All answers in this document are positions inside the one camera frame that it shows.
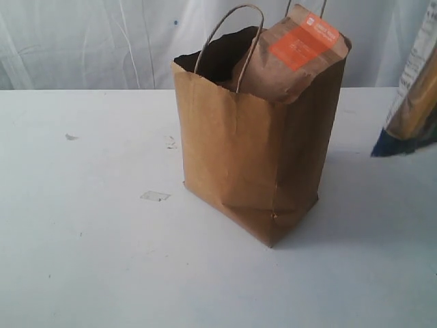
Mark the spaghetti packet dark blue ends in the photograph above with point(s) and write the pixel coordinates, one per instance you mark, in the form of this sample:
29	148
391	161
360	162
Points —
411	122

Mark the clear plastic wrapper scrap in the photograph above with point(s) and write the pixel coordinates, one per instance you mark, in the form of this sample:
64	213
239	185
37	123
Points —
154	196

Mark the brown paper shopping bag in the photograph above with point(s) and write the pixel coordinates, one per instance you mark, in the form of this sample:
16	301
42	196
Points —
258	162

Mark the kraft pouch with orange label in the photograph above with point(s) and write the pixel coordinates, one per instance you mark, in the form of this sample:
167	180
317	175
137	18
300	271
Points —
286	58

